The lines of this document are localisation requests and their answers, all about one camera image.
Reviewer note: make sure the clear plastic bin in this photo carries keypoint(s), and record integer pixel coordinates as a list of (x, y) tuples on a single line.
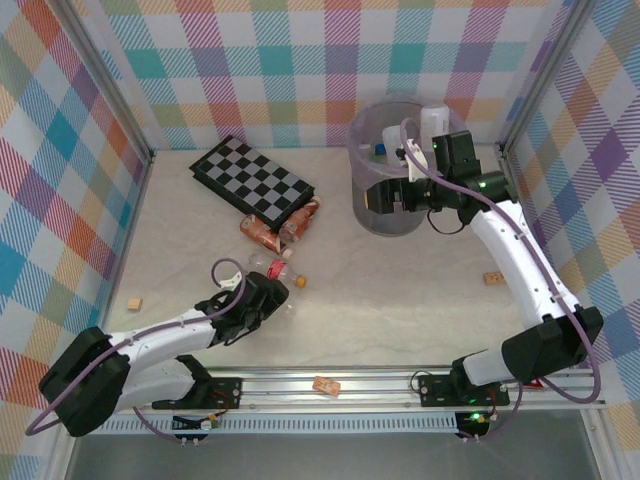
[(385, 220)]

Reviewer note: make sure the clear unlabelled plastic bottle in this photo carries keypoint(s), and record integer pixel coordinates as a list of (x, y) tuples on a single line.
[(291, 311)]

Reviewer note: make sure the pink label bottle orange cap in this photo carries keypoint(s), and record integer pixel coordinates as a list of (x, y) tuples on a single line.
[(276, 270)]

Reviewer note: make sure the orange label plastic bottle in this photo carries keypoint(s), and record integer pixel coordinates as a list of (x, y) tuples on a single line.
[(257, 232), (298, 221)]

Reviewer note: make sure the clear bottle white label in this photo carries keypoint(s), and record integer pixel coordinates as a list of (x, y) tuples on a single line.
[(434, 122)]

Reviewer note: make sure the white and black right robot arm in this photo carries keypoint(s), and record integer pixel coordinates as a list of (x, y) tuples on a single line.
[(515, 260)]

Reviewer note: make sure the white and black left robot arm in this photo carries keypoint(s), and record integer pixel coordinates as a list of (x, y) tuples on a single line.
[(165, 335)]

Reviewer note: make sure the tan block with red print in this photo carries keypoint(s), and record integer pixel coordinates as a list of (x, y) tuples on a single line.
[(493, 277)]

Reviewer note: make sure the small tan wooden block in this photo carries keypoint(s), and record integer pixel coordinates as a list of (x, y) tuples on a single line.
[(134, 304)]

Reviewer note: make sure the small controller board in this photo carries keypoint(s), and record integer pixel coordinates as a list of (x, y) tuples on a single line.
[(475, 420), (197, 424)]

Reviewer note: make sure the black and grey chessboard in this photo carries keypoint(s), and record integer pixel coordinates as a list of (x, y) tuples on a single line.
[(250, 180)]

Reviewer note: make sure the grey metal panel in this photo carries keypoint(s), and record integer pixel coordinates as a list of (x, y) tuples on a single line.
[(325, 460)]

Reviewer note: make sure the red triangle sign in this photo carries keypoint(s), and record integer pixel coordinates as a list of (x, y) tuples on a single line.
[(536, 384)]

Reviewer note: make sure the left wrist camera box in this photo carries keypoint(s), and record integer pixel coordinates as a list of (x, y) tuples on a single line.
[(230, 281)]

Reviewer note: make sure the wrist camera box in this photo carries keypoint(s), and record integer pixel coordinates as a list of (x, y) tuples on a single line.
[(416, 160), (230, 281)]

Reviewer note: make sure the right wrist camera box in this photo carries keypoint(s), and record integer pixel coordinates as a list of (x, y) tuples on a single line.
[(416, 160)]

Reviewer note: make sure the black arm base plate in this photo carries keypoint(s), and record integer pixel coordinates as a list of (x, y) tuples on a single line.
[(227, 392), (440, 390)]

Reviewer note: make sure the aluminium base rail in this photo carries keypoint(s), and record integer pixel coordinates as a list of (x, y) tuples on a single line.
[(375, 387)]

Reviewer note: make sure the aluminium frame post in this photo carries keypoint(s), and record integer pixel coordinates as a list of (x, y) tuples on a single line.
[(111, 85), (542, 75)]

